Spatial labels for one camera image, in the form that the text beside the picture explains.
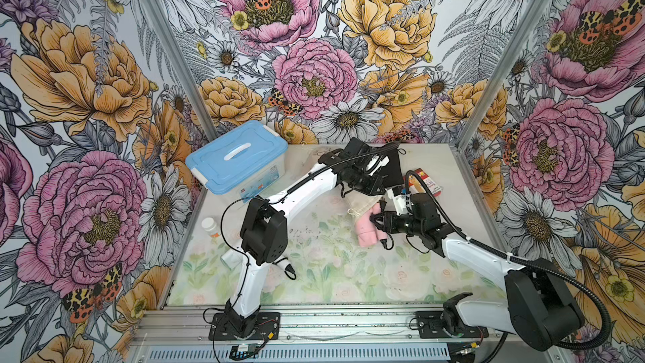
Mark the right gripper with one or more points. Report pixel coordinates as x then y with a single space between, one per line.
389 221

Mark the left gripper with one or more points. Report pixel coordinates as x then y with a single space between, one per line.
374 181

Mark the pink hair dryer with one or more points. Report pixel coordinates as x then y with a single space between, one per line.
368 234

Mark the white hair dryer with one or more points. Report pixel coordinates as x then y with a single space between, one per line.
232 259

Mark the beige cloth bag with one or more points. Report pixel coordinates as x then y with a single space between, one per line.
360 204

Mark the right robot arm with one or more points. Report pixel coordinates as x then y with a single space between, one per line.
539 307

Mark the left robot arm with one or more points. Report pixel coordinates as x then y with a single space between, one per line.
264 230

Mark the black hair dryer pouch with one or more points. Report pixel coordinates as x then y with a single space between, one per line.
390 171

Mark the red white bandage box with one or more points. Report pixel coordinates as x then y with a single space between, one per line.
416 187

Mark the blue lidded storage box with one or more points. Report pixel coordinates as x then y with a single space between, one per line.
241 163

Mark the small white pill bottle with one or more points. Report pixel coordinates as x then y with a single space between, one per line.
211 227

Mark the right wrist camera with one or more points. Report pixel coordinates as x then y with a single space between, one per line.
401 203

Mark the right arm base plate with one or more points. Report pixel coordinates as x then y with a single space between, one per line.
434 324

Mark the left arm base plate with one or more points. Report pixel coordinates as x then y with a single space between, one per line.
232 327

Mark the aluminium front rail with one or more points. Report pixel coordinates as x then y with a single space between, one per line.
372 333

